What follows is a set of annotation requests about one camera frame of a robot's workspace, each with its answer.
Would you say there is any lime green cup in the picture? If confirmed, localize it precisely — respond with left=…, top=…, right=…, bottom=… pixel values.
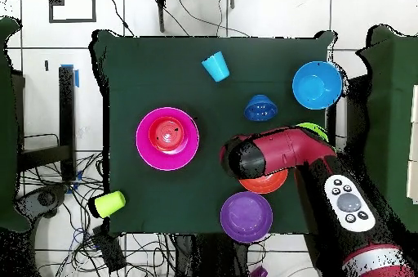
left=93, top=190, right=127, bottom=219

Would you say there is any purple bowl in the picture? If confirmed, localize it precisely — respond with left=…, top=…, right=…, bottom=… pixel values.
left=219, top=190, right=274, bottom=244

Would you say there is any small dark blue bowl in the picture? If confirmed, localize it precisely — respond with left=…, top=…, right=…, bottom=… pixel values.
left=243, top=94, right=279, bottom=123

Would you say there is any tangle of cables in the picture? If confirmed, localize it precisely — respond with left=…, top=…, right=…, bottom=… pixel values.
left=16, top=152, right=177, bottom=277

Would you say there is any black tripod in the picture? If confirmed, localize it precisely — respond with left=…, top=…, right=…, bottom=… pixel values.
left=146, top=0, right=236, bottom=34

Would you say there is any large orange bowl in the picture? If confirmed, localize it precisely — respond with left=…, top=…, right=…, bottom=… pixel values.
left=238, top=168, right=290, bottom=195

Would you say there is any light blue bowl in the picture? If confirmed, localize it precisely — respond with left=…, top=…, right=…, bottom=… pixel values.
left=291, top=60, right=344, bottom=110

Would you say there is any pink bowl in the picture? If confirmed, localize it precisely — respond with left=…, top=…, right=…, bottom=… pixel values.
left=136, top=106, right=201, bottom=172

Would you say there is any black metal frame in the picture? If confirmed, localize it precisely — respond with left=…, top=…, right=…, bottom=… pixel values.
left=14, top=65, right=79, bottom=183

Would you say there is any purple cup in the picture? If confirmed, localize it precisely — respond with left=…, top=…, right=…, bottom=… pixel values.
left=249, top=265, right=269, bottom=277

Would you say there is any black grey floor device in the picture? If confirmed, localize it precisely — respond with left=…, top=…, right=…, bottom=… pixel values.
left=14, top=185, right=68, bottom=222

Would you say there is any lime green bowl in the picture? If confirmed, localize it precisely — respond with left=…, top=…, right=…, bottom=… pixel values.
left=295, top=122, right=330, bottom=143

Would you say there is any small orange bowl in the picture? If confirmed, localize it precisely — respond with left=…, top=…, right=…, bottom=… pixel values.
left=148, top=116, right=185, bottom=152

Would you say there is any black power strip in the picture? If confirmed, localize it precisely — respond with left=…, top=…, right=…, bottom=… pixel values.
left=92, top=226, right=127, bottom=273

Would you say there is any green cloth side table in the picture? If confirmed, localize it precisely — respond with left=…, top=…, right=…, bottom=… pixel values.
left=355, top=25, right=418, bottom=234
left=0, top=16, right=32, bottom=234

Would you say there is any dark green table cloth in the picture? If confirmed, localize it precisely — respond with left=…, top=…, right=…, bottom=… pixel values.
left=90, top=29, right=337, bottom=236

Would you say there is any light blue cup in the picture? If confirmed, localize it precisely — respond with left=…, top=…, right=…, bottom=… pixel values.
left=201, top=50, right=230, bottom=83

